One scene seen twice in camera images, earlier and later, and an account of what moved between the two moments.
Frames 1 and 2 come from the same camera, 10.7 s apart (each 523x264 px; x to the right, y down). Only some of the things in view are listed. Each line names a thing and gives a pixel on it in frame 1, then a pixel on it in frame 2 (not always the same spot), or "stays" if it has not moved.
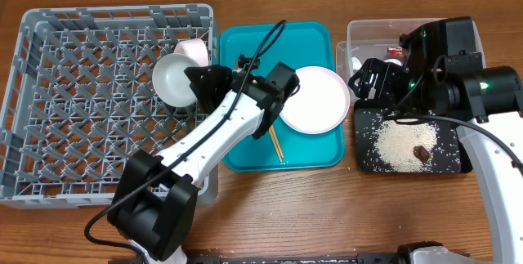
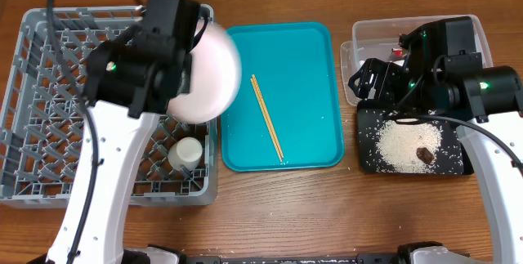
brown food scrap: [422, 154] stays
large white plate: [320, 103] to [215, 78]
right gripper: [377, 78] stays
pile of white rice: [394, 144] stays
